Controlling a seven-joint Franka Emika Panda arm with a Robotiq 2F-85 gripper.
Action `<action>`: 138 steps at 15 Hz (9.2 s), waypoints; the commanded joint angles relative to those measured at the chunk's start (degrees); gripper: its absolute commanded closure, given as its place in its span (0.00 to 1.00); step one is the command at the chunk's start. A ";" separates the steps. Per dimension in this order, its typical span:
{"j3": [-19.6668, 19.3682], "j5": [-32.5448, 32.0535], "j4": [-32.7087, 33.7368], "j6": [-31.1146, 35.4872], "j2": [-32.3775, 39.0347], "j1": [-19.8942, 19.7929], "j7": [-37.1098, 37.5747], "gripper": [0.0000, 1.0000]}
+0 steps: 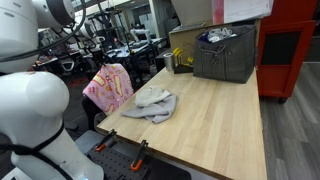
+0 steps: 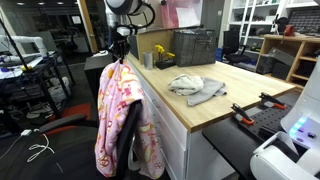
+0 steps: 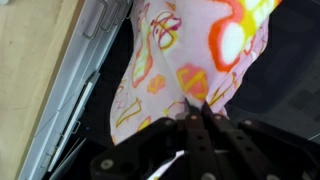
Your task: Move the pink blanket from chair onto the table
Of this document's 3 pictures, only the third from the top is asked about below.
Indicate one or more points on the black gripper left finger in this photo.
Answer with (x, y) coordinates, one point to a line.
(196, 146)

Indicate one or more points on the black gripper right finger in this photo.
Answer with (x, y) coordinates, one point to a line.
(240, 146)

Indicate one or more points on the pink patterned fleece blanket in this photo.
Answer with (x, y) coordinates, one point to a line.
(186, 50)

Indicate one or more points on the white drawer cabinet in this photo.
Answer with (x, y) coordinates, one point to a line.
(76, 66)

